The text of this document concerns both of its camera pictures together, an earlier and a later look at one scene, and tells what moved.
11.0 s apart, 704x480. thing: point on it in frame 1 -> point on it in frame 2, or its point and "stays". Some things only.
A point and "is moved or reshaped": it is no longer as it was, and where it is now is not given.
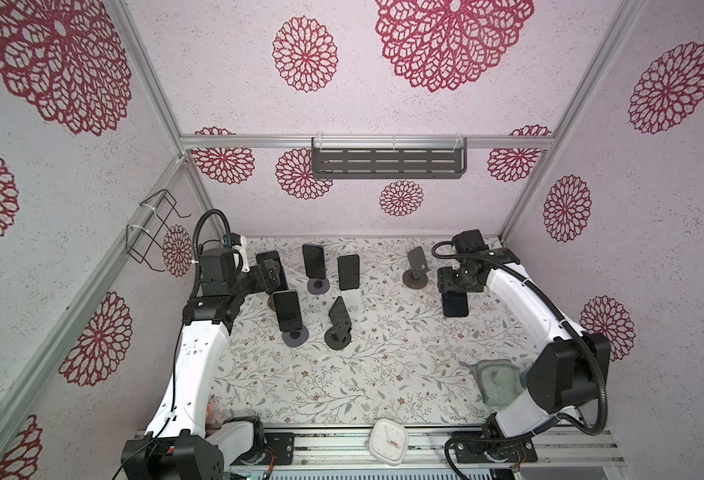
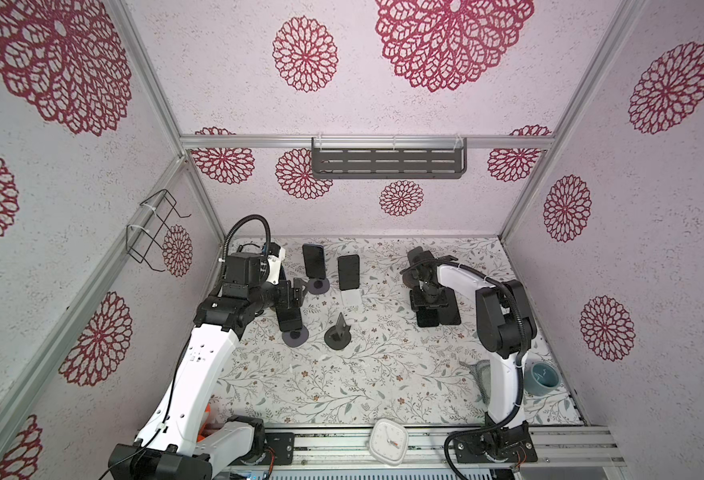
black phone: x=287 y=308 stays
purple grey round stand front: x=297 y=337 stays
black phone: x=349 y=272 stays
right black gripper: x=444 y=280 -> x=415 y=298
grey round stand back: x=318 y=286 stays
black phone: x=340 y=318 -> x=427 y=317
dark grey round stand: x=337 y=338 stays
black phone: x=455 y=304 is moved or reshaped
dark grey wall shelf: x=389 y=157 stays
